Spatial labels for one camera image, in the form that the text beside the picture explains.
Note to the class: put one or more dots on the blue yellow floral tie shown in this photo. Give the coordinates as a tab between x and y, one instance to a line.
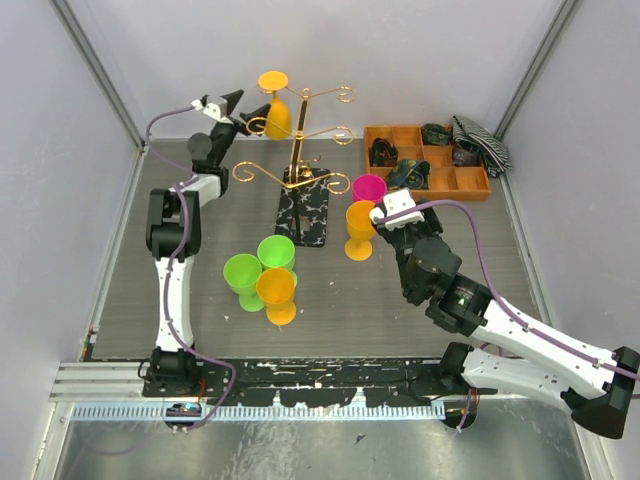
413	174

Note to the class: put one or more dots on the dark green floral tie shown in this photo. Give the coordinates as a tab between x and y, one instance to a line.
435	134

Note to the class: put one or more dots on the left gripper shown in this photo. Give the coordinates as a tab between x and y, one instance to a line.
254	119

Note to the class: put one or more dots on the gold wire wine glass rack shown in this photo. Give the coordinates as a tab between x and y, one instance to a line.
302	212

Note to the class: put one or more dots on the wooden compartment tray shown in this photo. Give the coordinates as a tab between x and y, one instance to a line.
464	184

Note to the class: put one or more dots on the grey slotted cable duct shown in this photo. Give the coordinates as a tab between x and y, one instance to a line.
185	412

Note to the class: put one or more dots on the green goblet back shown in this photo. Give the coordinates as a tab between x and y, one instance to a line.
277	251

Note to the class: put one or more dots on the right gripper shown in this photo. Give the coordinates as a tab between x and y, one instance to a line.
430	226

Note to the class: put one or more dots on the black white striped cloth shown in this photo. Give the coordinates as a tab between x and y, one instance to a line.
473	137

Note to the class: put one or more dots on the orange goblet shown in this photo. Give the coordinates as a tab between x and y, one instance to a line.
276	289
360	230
278	121

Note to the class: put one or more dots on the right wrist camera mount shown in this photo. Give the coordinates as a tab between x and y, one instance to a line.
397	210

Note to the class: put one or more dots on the black orange rolled tie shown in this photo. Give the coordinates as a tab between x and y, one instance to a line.
382	153

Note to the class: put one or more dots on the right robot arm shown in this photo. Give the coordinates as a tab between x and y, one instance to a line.
594	385

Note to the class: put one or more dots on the green goblet front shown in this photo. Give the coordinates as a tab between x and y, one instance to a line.
241	273

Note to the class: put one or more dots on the dark patterned rolled tie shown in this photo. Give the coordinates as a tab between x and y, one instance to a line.
466	154

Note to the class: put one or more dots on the pink plastic goblet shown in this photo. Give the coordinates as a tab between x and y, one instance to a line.
369	187

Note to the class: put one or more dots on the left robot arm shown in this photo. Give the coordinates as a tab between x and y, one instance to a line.
173	237

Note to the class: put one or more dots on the green goblet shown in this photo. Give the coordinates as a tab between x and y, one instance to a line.
277	251
241	273

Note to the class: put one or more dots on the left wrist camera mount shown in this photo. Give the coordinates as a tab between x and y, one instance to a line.
213	107

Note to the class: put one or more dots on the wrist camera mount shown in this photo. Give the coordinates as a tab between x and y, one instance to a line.
397	210
213	107

